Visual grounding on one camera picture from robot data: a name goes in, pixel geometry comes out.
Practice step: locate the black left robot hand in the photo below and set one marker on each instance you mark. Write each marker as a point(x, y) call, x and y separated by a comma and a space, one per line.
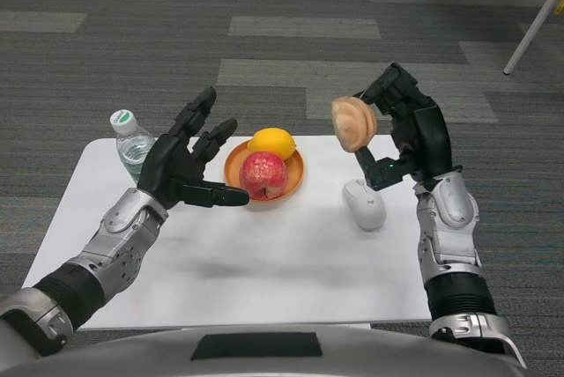
point(172, 165)

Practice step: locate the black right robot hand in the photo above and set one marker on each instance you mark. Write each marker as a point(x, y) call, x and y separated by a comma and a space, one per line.
point(427, 139)

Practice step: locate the ridged orange bread loaf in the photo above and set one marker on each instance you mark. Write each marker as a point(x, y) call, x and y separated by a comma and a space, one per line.
point(352, 123)

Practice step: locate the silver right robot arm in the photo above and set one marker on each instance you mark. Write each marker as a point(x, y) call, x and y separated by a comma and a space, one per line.
point(449, 214)

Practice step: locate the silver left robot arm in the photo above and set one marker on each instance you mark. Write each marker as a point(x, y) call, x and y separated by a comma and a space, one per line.
point(114, 231)

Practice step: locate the clear plastic water bottle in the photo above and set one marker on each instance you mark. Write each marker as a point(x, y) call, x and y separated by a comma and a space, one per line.
point(128, 148)

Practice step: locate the red apple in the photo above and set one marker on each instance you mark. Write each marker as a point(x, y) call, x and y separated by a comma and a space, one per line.
point(264, 172)

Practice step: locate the white computer mouse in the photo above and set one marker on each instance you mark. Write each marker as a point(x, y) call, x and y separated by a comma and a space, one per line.
point(365, 209)

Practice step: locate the yellow lemon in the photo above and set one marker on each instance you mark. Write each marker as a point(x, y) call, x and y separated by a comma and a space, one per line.
point(271, 141)

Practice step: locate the orange round plate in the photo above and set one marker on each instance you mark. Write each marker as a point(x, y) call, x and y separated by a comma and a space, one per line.
point(296, 179)

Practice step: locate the white table legs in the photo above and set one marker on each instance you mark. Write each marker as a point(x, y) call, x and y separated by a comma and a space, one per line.
point(534, 31)

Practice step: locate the silver robot chest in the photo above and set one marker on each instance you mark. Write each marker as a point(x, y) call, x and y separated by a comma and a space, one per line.
point(374, 350)

